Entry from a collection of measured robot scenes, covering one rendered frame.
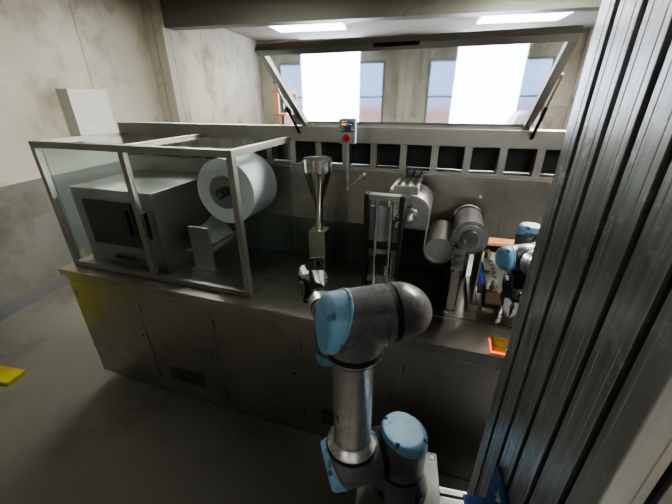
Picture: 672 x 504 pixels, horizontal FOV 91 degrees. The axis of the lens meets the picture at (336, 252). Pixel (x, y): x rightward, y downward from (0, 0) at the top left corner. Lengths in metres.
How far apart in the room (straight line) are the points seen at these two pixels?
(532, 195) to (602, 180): 1.43
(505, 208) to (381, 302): 1.29
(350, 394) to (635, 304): 0.52
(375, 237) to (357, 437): 0.82
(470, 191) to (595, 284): 1.42
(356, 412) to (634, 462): 0.50
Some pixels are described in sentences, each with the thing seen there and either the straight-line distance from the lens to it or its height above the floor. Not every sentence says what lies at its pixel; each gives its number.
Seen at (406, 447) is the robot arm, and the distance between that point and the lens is 0.91.
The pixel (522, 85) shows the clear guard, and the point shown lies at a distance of 1.54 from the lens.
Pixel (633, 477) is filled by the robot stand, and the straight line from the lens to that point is 0.38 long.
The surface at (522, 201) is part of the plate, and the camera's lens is 1.81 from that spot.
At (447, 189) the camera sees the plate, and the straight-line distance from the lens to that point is 1.77.
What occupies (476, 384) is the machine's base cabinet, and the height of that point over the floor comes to 0.72.
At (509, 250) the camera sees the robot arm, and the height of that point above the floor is 1.38.
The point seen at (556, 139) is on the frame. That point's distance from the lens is 1.79.
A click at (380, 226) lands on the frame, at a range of 1.40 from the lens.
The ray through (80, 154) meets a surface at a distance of 2.07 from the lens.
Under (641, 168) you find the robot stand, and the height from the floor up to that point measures 1.74.
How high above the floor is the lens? 1.79
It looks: 25 degrees down
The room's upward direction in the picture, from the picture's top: straight up
